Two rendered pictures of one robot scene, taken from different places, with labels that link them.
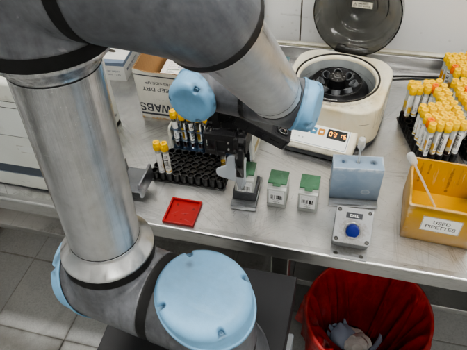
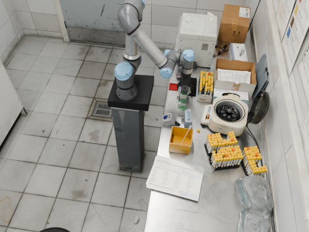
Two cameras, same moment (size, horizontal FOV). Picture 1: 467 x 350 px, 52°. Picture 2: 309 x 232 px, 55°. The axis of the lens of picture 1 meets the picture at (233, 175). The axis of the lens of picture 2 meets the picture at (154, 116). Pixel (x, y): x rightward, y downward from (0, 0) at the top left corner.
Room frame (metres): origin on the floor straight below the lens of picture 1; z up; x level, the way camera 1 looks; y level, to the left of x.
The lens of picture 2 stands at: (0.25, -1.42, 2.44)
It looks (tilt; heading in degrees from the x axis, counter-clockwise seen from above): 50 degrees down; 80
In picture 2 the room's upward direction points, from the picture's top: 2 degrees clockwise
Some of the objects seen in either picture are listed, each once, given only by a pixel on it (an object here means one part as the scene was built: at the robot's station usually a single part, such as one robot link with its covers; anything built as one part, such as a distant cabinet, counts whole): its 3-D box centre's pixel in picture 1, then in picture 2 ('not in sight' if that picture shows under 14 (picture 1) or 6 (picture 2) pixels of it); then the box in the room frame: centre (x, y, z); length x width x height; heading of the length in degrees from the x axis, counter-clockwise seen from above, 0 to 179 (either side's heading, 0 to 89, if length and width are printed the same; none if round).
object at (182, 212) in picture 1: (182, 212); (173, 86); (0.67, 0.11, 0.88); 0.07 x 0.07 x 0.01; 73
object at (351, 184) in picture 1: (355, 179); (187, 120); (0.68, -0.25, 0.92); 0.10 x 0.07 x 0.10; 79
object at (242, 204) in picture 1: (247, 189); (182, 98); (0.71, -0.03, 0.89); 0.09 x 0.05 x 0.04; 165
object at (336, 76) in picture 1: (336, 87); (228, 113); (0.95, -0.26, 0.97); 0.15 x 0.15 x 0.07
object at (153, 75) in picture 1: (198, 67); (233, 78); (1.10, 0.07, 0.95); 0.29 x 0.25 x 0.15; 163
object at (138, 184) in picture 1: (103, 171); (181, 66); (0.76, 0.29, 0.92); 0.21 x 0.07 x 0.05; 73
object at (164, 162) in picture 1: (190, 153); (191, 82); (0.79, 0.09, 0.93); 0.17 x 0.09 x 0.11; 73
